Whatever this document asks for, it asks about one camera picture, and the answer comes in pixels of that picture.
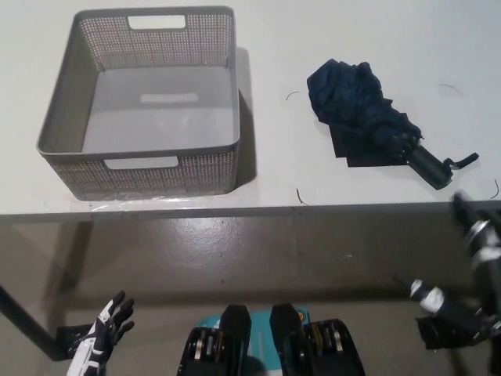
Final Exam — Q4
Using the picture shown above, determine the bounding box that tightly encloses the black table foot plate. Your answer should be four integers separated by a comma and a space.
56, 324, 99, 352
415, 315, 492, 350

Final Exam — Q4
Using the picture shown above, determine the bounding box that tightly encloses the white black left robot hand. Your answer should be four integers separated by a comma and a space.
66, 290, 136, 376

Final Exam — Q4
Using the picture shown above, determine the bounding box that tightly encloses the black metal table leg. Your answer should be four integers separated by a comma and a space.
0, 281, 59, 361

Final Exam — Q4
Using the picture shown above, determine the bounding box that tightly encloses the clear adhesive tape strip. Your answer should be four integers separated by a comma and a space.
85, 194, 207, 215

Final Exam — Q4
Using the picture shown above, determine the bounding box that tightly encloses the grey perforated plastic basket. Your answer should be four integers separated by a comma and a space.
37, 5, 242, 201

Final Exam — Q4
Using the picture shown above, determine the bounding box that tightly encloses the navy compact umbrella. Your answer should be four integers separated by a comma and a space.
306, 58, 479, 192

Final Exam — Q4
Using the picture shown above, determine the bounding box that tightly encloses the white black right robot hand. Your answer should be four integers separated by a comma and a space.
409, 190, 501, 338

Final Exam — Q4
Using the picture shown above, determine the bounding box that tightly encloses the black teal robot torso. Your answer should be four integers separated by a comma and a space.
174, 303, 371, 376

